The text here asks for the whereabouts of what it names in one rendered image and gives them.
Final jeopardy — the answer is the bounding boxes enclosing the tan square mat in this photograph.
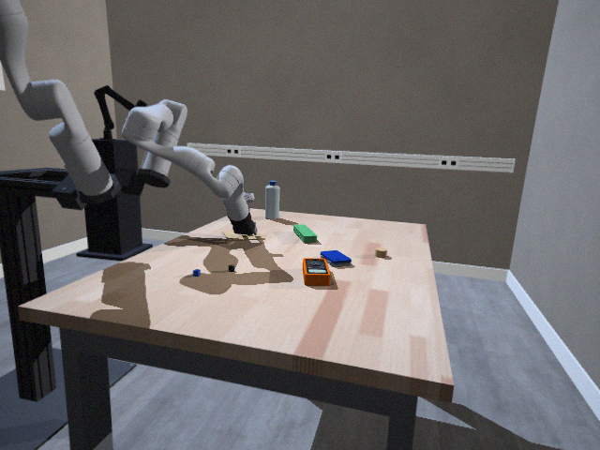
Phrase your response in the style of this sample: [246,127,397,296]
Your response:
[222,231,265,241]

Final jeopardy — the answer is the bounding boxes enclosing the green rectangular box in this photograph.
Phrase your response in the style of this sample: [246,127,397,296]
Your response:
[293,224,317,243]

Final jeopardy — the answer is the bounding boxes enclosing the orange digital multimeter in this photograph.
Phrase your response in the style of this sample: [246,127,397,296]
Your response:
[303,258,331,286]

